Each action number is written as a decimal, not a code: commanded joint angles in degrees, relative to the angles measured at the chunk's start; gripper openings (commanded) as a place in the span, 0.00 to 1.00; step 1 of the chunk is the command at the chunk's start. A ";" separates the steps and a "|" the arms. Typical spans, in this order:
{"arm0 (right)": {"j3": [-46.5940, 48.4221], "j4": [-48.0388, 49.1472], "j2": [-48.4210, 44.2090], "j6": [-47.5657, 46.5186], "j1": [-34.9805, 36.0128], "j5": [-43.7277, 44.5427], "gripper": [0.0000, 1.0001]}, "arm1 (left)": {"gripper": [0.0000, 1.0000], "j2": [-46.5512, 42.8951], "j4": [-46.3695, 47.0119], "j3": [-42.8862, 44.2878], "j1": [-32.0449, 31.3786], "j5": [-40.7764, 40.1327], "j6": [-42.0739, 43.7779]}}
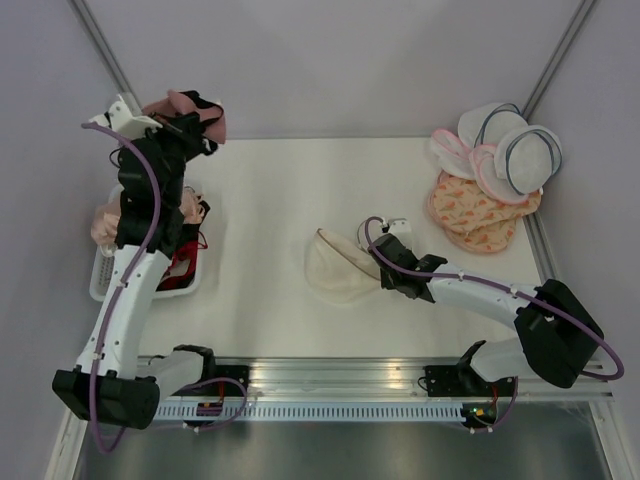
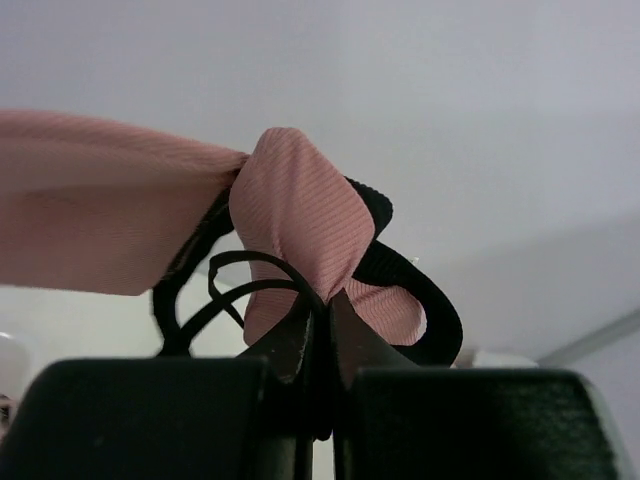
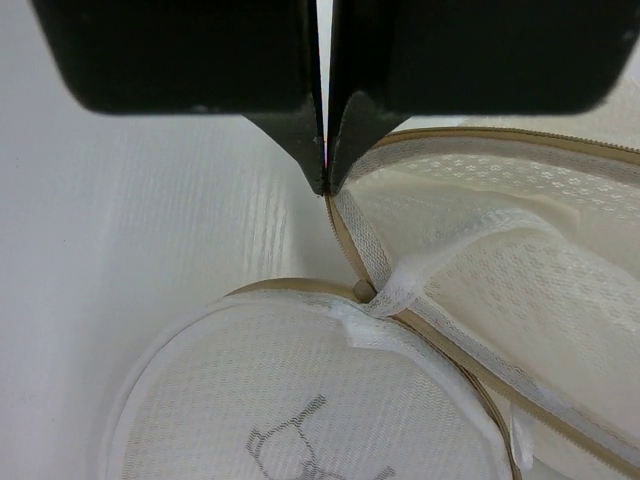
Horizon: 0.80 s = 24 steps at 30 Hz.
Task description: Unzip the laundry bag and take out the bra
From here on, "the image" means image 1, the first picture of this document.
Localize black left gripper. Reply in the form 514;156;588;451
136;111;207;206

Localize pink black item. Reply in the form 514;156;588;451
142;90;227;155

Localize round beige mesh laundry bag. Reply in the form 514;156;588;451
304;228;381;305

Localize pink satin bra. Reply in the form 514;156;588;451
91;186;206;246

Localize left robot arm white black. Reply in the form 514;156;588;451
52;114;218;430

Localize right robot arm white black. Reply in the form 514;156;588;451
368;233;604;397

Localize black bra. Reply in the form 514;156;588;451
178;200;210;247

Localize orange floral bag lower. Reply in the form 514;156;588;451
444;219;517;254

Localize white pink-trim mesh bag left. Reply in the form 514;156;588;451
429;129;475;180

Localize white pink-trim mesh bag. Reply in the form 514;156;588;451
469;144;529;205
429;129;475;180

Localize white pink-trim mesh bag right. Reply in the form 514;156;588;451
469;144;529;205

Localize red bra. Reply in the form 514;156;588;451
157;240;208;292

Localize white blue-trim mesh bag rear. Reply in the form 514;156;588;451
457;102;528;149

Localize white blue-trim mesh bag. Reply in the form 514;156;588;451
494;125;563;195
457;102;528;149

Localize white blue-trim mesh bag front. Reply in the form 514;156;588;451
494;125;563;195

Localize white plastic basket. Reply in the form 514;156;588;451
89;180;207;302

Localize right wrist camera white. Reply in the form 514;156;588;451
381;218;413;250

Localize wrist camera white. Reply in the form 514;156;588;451
381;218;413;250
89;92;162;140

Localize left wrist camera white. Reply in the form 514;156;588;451
89;92;162;140

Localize left aluminium frame post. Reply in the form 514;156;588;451
68;0;162;151

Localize aluminium frame post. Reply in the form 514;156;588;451
68;0;162;151
522;0;600;121

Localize right side aluminium rail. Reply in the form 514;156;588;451
522;217;584;364

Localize aluminium table edge rail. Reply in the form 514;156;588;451
134;354;614;401

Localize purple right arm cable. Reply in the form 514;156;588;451
364;216;626;384

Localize right aluminium frame post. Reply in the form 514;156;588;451
522;0;600;121

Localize white slotted cable duct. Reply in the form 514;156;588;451
155;400;465;423

